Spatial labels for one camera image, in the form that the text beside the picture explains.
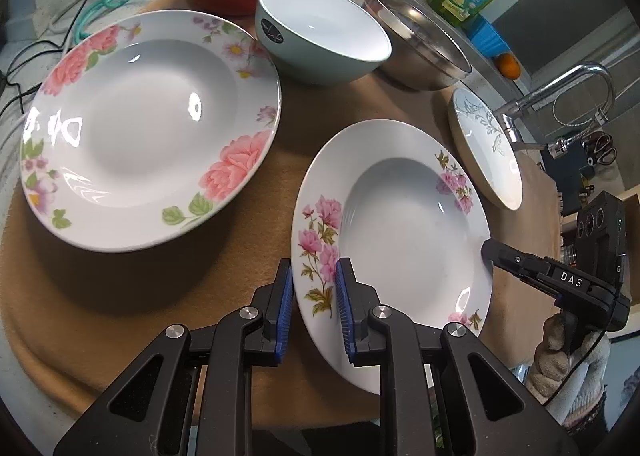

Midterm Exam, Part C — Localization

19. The small white patterned plate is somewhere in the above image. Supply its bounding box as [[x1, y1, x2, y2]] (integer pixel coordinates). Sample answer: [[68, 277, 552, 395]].
[[448, 88, 523, 211]]

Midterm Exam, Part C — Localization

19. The gloved right hand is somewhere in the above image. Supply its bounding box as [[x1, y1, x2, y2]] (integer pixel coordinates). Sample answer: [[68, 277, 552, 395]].
[[525, 314, 611, 428]]

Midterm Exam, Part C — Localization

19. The stainless steel bowl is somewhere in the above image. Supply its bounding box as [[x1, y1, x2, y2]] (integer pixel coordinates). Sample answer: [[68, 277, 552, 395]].
[[362, 0, 472, 91]]

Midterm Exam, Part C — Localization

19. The large rose floral deep plate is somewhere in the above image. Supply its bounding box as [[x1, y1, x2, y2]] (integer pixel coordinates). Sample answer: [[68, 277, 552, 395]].
[[20, 10, 281, 252]]

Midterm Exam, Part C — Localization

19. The teal white ceramic bowl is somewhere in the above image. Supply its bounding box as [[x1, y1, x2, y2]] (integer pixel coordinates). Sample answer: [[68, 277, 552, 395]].
[[255, 0, 392, 86]]

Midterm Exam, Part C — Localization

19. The black cable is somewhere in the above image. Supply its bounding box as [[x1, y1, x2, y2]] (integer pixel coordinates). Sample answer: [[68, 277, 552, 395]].
[[0, 0, 166, 117]]

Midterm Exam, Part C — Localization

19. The orange fruit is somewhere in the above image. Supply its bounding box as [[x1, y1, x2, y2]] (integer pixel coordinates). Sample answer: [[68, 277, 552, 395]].
[[494, 52, 522, 80]]

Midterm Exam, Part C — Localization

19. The chrome kitchen faucet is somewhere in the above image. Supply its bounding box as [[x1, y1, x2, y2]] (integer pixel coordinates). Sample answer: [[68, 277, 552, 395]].
[[494, 60, 616, 157]]

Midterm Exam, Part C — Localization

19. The small pink floral deep plate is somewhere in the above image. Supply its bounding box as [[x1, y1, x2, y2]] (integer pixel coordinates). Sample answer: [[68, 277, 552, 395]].
[[291, 119, 492, 394]]

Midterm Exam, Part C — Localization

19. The blue sponge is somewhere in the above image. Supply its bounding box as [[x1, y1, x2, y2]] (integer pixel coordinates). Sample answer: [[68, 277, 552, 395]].
[[463, 15, 510, 58]]

